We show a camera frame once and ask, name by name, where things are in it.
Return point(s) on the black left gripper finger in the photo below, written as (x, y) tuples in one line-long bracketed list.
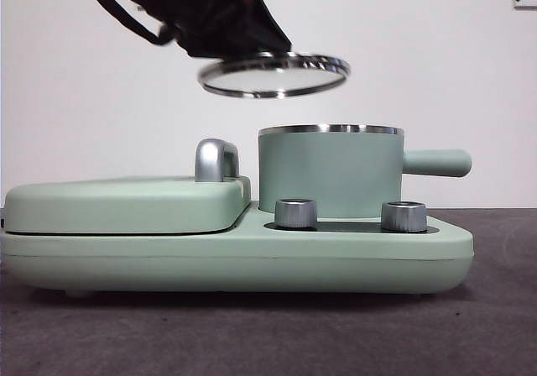
[(243, 36)]

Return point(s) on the glass lid with green knob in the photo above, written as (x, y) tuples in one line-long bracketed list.
[(272, 78)]

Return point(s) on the silver control knob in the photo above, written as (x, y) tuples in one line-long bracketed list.
[(295, 214), (405, 216)]

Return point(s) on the black control panel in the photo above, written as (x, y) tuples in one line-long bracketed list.
[(348, 226)]

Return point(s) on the mint green breakfast machine base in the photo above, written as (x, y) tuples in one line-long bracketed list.
[(251, 262)]

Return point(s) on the white wall socket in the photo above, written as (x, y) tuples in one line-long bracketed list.
[(528, 4)]

